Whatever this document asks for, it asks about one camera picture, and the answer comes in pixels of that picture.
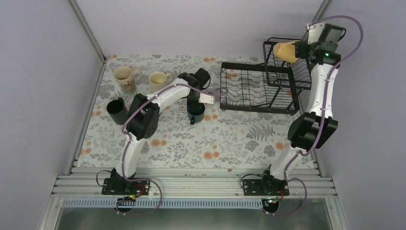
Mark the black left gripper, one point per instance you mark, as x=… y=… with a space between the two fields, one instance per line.
x=189 y=103

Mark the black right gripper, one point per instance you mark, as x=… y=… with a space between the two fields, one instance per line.
x=300 y=49

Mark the teal green mug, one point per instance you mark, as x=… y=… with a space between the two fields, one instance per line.
x=195 y=117

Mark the yellow mug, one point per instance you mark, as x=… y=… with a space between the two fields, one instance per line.
x=286 y=51

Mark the short cream mug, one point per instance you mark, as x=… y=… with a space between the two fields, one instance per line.
x=159 y=80

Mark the tall floral cream mug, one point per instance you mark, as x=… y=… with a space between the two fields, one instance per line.
x=127 y=78

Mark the matte black mug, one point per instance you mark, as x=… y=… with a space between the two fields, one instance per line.
x=117 y=111

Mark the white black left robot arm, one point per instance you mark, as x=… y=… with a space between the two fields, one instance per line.
x=144 y=113

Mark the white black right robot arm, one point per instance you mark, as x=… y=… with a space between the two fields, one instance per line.
x=316 y=125

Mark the floral patterned table mat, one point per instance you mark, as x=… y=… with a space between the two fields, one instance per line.
x=223 y=139

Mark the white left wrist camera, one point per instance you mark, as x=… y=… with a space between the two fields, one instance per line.
x=206 y=98

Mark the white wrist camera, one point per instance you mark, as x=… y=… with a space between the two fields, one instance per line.
x=206 y=98
x=314 y=32

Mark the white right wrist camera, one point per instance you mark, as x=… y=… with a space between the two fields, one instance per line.
x=314 y=32

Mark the black wire dish rack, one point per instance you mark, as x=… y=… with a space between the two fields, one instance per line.
x=272 y=86

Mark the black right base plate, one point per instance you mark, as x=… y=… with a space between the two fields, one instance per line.
x=253 y=187

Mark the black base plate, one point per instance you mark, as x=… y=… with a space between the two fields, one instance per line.
x=253 y=187
x=127 y=187

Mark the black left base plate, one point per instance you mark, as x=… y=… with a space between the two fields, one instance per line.
x=127 y=187

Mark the aluminium rail frame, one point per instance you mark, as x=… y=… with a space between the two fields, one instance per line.
x=185 y=188

